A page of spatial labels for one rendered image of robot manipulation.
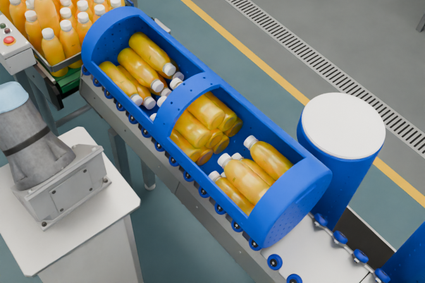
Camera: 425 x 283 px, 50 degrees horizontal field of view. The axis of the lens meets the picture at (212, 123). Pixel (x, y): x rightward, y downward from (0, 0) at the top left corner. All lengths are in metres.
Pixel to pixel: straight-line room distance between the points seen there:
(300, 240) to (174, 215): 1.15
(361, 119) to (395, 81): 1.76
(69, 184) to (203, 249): 1.36
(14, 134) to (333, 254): 0.94
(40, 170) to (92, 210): 0.19
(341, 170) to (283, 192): 0.43
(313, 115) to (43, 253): 0.93
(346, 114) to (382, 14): 2.33
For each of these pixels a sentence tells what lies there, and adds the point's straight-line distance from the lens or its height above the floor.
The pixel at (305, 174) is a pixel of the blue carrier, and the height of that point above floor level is 1.23.
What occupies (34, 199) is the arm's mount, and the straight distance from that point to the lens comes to 1.11.
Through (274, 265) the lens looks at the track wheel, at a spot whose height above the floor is 0.96.
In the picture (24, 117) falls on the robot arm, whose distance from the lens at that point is 1.11.
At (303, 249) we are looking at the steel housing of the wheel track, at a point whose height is 0.93.
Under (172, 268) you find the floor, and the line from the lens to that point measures 2.36.
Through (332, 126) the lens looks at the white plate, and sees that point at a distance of 1.57.
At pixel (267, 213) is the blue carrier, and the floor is 1.18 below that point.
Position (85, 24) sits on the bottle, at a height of 1.07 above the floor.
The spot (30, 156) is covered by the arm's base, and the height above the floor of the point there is 1.34.
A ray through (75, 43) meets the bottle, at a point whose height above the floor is 1.02.
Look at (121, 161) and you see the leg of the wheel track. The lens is 2.16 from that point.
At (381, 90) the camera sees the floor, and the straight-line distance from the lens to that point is 3.26.
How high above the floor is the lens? 2.22
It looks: 52 degrees down
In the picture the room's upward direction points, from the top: 5 degrees clockwise
